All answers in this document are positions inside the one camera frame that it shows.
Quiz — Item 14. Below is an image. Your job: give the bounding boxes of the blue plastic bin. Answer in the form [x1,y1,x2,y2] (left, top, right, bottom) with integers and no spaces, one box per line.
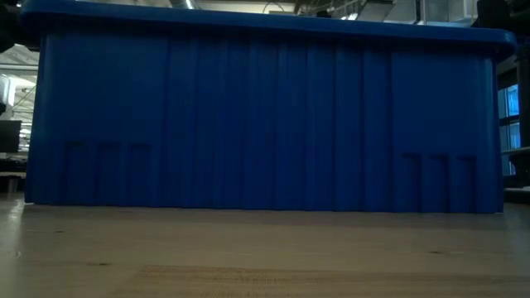
[18,0,518,214]

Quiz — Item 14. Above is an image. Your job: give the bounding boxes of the blue-lit window panes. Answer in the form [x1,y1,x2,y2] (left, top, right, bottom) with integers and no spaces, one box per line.
[496,84,521,175]

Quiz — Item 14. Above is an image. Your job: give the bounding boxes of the black monitor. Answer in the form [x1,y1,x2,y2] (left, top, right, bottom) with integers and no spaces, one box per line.
[0,119,22,154]

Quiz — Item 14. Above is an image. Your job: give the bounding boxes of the silver ceiling duct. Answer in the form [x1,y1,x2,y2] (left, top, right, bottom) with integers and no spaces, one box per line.
[169,0,200,11]

